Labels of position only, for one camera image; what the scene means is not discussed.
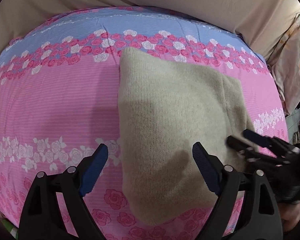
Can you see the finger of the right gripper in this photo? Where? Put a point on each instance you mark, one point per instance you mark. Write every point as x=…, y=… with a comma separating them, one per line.
x=274, y=144
x=237, y=146

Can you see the person's hand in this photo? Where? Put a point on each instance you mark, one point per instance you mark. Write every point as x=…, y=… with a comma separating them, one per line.
x=290, y=215

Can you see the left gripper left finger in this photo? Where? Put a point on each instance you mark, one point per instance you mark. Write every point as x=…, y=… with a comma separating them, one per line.
x=41, y=216

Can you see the cream patterned pillow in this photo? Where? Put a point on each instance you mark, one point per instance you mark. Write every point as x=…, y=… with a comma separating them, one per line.
x=284, y=65

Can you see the beige knitted sweater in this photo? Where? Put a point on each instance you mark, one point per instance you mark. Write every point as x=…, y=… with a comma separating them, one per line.
x=165, y=107

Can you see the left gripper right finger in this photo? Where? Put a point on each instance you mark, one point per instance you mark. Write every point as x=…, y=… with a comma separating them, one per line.
x=259, y=217

